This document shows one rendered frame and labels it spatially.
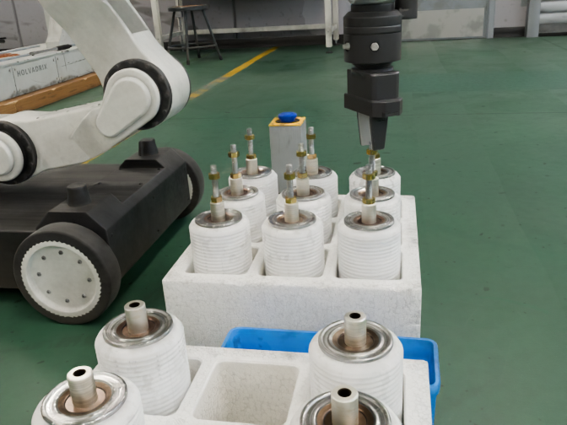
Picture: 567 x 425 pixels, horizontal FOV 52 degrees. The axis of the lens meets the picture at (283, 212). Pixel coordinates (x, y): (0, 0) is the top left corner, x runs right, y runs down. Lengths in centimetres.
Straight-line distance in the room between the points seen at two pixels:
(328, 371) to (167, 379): 18
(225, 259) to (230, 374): 24
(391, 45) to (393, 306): 38
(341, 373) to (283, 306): 32
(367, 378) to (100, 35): 90
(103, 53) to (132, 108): 13
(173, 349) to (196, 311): 29
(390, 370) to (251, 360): 19
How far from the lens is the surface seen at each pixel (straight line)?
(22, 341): 122
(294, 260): 88
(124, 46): 124
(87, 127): 128
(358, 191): 101
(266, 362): 71
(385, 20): 90
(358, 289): 86
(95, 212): 118
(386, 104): 90
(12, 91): 365
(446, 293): 122
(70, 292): 120
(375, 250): 86
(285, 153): 127
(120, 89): 121
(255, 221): 102
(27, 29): 711
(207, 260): 91
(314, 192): 101
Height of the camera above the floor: 59
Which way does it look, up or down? 21 degrees down
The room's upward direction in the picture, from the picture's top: 4 degrees counter-clockwise
